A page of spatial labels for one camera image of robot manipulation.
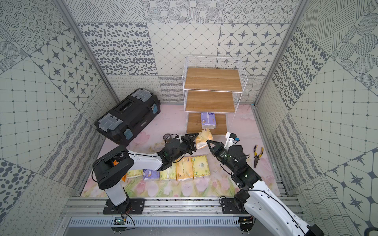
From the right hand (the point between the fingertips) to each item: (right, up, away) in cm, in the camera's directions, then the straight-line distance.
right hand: (206, 142), depth 73 cm
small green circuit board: (-44, -39, -2) cm, 59 cm away
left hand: (-2, +4, +5) cm, 7 cm away
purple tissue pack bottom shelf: (+4, +10, +28) cm, 30 cm away
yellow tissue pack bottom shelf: (-2, +2, +3) cm, 4 cm away
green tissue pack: (-3, -16, +10) cm, 19 cm away
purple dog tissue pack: (-31, -20, +8) cm, 38 cm away
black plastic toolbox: (-50, +9, +14) cm, 53 cm away
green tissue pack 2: (-20, -19, +6) cm, 28 cm away
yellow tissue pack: (-12, -17, +9) cm, 22 cm away
